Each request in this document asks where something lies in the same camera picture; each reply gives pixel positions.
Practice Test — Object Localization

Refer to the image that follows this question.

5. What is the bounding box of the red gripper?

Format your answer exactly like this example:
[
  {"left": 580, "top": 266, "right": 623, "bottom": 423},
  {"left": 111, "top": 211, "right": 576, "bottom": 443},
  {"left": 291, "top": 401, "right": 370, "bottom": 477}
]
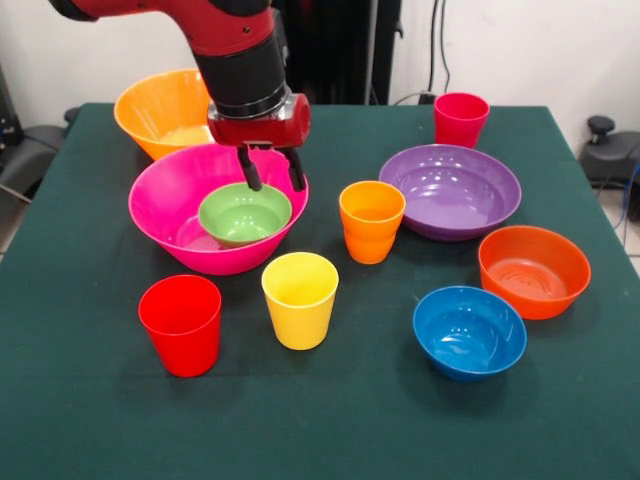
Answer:
[{"left": 207, "top": 92, "right": 312, "bottom": 193}]

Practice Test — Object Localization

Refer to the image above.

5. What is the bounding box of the stack of green bowls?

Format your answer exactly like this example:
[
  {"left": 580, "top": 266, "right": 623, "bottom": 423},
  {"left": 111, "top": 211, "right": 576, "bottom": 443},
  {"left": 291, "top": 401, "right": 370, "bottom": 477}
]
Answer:
[{"left": 198, "top": 182, "right": 294, "bottom": 250}]

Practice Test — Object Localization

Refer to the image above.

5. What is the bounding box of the orange cup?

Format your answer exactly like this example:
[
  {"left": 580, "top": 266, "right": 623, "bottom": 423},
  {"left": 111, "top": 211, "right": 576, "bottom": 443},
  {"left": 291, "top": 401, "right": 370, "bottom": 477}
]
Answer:
[
  {"left": 343, "top": 230, "right": 399, "bottom": 265},
  {"left": 338, "top": 180, "right": 407, "bottom": 244}
]

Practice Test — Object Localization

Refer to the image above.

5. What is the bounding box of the large pink bowl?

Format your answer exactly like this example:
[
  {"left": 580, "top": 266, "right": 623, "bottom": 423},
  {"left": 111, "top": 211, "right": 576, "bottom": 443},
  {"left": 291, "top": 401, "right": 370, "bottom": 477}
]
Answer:
[{"left": 127, "top": 143, "right": 310, "bottom": 276}]

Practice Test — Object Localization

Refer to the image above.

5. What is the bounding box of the large orange bowl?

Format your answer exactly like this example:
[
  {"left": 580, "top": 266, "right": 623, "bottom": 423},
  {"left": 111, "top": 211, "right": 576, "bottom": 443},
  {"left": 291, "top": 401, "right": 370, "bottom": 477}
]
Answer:
[{"left": 113, "top": 68, "right": 219, "bottom": 161}]

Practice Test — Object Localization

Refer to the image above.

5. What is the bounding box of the yellow cup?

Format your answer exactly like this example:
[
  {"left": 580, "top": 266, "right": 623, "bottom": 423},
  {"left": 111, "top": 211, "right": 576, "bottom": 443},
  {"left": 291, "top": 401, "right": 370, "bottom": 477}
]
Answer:
[{"left": 260, "top": 251, "right": 340, "bottom": 351}]

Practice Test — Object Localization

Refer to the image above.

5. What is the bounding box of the purple bowl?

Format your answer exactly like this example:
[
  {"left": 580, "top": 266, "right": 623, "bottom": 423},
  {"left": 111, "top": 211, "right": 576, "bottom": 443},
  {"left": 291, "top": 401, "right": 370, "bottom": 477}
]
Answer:
[{"left": 378, "top": 143, "right": 523, "bottom": 243}]

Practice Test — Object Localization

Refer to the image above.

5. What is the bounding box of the crimson cup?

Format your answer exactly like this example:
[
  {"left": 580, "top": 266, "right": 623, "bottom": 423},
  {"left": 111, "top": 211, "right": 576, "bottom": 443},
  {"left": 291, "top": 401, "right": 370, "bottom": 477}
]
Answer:
[{"left": 433, "top": 91, "right": 491, "bottom": 150}]

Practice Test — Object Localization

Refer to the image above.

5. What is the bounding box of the red cup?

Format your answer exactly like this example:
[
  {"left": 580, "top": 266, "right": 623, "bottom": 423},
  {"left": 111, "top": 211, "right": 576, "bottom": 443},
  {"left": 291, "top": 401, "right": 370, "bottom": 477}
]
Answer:
[{"left": 137, "top": 274, "right": 223, "bottom": 378}]

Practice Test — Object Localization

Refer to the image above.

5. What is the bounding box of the black machine base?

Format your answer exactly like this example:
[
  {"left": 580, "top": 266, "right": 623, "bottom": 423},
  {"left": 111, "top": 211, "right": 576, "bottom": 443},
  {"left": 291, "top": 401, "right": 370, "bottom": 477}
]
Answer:
[
  {"left": 578, "top": 115, "right": 640, "bottom": 189},
  {"left": 0, "top": 62, "right": 81, "bottom": 201}
]

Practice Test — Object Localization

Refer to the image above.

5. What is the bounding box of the dark green table cloth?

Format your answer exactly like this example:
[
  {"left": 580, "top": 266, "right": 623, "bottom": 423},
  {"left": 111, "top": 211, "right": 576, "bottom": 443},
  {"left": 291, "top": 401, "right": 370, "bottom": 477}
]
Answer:
[{"left": 0, "top": 102, "right": 640, "bottom": 480}]

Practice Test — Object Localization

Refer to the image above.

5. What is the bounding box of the blue bowl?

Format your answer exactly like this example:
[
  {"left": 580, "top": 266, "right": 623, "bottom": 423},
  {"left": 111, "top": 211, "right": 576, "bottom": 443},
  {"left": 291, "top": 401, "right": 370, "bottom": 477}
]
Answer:
[{"left": 412, "top": 285, "right": 528, "bottom": 383}]

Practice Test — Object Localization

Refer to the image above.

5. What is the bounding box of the orange-red bowl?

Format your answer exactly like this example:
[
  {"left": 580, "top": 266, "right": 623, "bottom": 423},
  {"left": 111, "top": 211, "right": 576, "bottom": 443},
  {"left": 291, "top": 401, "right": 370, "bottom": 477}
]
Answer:
[{"left": 478, "top": 225, "right": 593, "bottom": 321}]

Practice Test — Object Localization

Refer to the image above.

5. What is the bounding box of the black cable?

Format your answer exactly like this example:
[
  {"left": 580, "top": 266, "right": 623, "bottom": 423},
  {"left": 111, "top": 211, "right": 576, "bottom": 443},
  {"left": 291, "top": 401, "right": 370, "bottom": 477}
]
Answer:
[
  {"left": 427, "top": 0, "right": 441, "bottom": 94},
  {"left": 439, "top": 0, "right": 453, "bottom": 96}
]

